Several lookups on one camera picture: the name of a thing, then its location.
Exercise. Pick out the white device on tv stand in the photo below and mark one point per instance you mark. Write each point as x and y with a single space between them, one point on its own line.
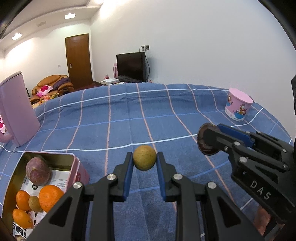
109 81

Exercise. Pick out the pink cartoon cup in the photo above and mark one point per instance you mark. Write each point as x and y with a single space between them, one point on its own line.
238 104

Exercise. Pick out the brown longan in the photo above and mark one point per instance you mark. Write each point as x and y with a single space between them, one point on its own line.
34 204

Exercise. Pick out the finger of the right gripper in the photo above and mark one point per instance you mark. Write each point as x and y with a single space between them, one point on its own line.
224 143
258 141

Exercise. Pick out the wall power socket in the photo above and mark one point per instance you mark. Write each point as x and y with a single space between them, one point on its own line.
144 48

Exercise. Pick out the orange leather sofa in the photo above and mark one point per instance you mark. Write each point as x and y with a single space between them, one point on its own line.
53 84

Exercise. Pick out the dark water chestnut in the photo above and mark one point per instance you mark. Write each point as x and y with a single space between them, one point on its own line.
202 139

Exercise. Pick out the pink floral cushion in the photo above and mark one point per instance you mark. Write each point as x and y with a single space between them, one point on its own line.
43 91

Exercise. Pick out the low tv stand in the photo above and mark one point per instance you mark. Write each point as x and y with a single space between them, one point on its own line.
123 80

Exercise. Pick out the medium orange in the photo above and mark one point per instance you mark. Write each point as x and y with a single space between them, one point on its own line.
22 200

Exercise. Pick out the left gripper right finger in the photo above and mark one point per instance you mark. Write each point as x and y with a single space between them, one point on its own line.
204 211

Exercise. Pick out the black television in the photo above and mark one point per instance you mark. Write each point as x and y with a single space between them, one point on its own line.
131 67

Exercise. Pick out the pink electric kettle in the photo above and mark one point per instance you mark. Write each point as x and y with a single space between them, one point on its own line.
16 111

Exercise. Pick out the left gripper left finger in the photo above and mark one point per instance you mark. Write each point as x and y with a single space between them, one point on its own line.
87 209

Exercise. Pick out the purple passion fruit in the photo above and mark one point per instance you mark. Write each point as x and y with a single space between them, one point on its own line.
38 172

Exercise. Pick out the printed paper packet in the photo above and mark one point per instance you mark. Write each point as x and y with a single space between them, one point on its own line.
59 178

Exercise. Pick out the brown wooden door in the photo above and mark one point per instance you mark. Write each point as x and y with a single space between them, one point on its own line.
78 60

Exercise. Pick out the small orange in tin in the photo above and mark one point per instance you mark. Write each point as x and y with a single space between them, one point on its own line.
22 219

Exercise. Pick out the large orange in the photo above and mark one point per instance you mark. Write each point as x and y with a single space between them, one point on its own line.
48 196

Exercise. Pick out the blue checked tablecloth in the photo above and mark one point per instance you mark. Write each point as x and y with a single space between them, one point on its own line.
89 133

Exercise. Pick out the operator right hand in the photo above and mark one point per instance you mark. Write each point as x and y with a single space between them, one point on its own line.
264 222

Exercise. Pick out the ceiling light panel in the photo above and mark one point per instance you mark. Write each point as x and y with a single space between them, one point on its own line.
16 36
70 16

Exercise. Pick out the pink box beside television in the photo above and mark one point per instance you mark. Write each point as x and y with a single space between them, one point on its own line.
115 70

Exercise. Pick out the green longan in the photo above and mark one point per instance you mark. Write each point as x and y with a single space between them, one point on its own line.
144 157

